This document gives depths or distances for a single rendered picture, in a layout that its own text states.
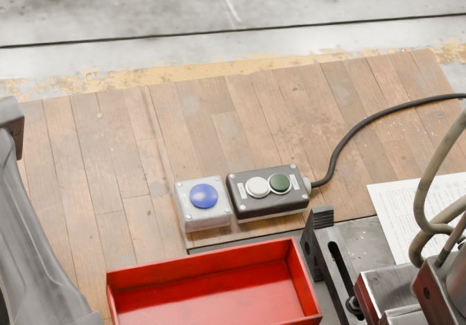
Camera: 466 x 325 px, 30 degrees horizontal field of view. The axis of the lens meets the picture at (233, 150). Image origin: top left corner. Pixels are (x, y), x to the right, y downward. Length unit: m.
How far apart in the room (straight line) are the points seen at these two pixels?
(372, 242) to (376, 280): 0.32
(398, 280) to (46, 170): 0.55
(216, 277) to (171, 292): 0.06
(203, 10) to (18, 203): 2.09
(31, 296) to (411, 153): 0.78
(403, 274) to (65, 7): 1.98
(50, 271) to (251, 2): 2.18
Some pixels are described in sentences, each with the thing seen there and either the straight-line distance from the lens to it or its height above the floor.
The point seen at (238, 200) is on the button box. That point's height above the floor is 0.93.
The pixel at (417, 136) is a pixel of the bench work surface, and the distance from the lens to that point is 1.39.
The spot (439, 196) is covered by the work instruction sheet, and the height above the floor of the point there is 0.90.
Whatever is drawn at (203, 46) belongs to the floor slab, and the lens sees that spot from 2.68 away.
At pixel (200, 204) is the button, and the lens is 1.19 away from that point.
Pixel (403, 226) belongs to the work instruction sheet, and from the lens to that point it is 1.28.
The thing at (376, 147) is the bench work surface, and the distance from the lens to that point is 1.35.
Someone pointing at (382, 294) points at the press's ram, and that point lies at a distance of 0.93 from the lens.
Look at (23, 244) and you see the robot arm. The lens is 0.73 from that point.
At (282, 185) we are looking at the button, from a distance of 1.22.
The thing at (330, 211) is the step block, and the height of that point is 0.99.
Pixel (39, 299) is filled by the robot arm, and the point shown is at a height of 1.29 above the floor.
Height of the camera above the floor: 1.93
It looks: 53 degrees down
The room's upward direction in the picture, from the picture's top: 11 degrees clockwise
